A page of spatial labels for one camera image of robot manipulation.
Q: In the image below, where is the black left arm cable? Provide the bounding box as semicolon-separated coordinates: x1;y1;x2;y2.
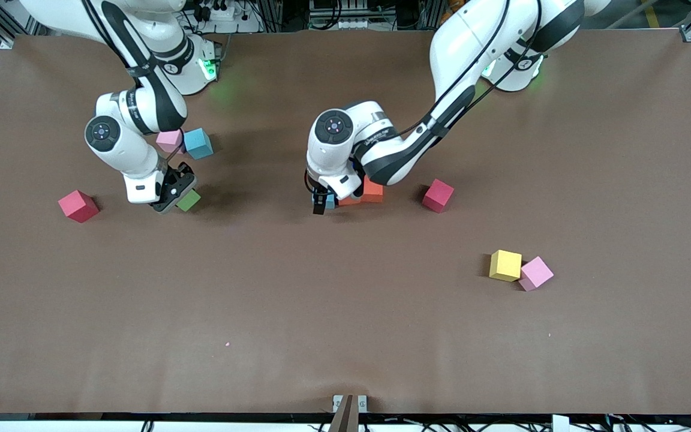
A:
305;0;544;196

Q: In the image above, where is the light pink foam cube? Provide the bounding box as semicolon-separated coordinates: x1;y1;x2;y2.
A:
518;256;555;292
156;129;185;154

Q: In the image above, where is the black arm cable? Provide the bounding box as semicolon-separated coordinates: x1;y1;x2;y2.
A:
305;0;544;196
82;0;185;166

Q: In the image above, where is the grey clamp bracket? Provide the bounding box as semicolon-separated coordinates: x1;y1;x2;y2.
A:
329;394;368;432

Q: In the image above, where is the yellow foam cube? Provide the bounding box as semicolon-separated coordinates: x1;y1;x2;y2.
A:
489;250;523;283

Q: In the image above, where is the white power strip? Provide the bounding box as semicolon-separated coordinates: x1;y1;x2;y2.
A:
193;2;237;22

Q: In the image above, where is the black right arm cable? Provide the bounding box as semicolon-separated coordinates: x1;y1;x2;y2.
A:
82;0;185;166

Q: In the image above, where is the brown table cover mat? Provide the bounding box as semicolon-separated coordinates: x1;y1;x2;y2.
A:
0;29;691;416

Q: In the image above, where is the red foam cube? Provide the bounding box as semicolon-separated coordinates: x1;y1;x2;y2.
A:
422;179;455;214
58;190;100;224

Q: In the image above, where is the grey equipment rack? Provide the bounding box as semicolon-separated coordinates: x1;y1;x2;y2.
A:
307;0;376;31

